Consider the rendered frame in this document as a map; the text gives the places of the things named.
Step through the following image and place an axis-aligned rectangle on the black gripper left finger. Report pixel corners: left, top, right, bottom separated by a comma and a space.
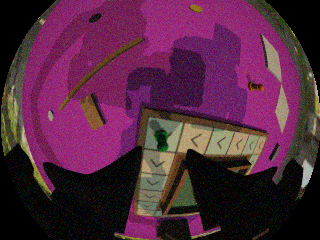
43, 145, 143, 235

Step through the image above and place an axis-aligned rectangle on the green game pawn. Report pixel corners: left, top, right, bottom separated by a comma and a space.
156, 129, 168, 152

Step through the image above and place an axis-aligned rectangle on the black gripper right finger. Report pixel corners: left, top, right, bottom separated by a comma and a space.
185, 149, 277, 231

